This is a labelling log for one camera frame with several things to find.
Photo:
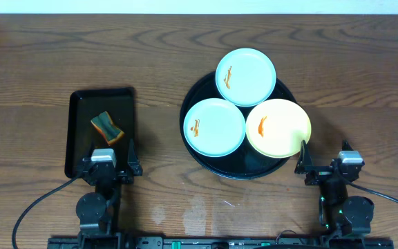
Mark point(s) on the black rectangular tray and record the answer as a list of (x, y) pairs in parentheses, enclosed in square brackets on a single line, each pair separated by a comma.
[(85, 105)]

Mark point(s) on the yellow plate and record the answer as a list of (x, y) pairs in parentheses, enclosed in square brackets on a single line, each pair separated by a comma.
[(277, 127)]

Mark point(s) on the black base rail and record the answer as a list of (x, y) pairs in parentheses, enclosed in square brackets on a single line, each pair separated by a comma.
[(121, 241)]

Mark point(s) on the light blue plate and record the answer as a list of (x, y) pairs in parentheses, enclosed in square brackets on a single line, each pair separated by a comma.
[(246, 77), (214, 127)]

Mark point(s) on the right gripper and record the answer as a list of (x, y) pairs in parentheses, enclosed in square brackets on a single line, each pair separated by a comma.
[(305, 164)]

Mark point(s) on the orange green sponge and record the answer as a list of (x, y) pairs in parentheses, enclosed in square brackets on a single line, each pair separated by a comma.
[(105, 126)]

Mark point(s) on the light blue plate back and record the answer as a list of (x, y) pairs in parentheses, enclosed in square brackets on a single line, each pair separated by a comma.
[(246, 77)]

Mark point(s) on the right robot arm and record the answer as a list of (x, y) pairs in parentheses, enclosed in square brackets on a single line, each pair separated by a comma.
[(344, 216)]

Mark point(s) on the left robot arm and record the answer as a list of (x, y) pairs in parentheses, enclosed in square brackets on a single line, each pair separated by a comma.
[(98, 211)]

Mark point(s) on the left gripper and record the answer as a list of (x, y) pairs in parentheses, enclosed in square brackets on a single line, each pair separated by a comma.
[(108, 173)]

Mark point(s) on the light blue plate front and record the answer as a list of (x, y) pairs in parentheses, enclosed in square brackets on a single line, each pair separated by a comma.
[(214, 127)]

